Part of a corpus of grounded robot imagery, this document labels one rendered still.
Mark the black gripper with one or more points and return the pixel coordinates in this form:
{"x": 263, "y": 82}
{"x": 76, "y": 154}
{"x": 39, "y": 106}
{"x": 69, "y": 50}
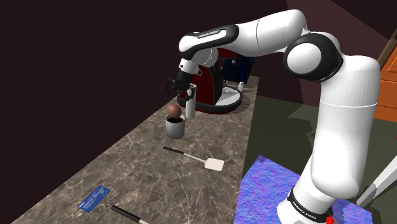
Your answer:
{"x": 183, "y": 80}

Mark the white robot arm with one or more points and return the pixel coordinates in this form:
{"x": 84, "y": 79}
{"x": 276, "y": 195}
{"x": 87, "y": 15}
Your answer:
{"x": 344, "y": 124}

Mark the brown ball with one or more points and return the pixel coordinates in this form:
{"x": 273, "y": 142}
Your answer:
{"x": 173, "y": 110}

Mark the red and black coffee machine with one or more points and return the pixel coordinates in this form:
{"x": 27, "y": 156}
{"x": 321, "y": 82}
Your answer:
{"x": 211, "y": 90}

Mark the grey cup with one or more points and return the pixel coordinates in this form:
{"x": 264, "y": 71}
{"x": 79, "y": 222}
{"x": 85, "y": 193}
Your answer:
{"x": 175, "y": 130}

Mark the dark blue boxy object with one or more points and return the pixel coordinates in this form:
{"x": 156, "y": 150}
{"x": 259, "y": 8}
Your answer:
{"x": 238, "y": 69}

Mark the blue patterned robot stand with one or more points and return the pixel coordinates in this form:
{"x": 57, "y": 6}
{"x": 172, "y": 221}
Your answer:
{"x": 263, "y": 192}

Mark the blue card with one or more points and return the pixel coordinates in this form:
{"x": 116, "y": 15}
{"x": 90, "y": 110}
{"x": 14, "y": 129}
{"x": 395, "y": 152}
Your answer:
{"x": 93, "y": 198}

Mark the orange wooden door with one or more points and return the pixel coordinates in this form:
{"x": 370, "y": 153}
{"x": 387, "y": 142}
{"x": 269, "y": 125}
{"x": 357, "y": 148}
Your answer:
{"x": 387, "y": 93}

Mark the white slanted bar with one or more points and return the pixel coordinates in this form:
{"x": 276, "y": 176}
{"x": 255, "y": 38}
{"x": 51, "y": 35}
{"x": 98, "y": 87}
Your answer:
{"x": 380, "y": 184}

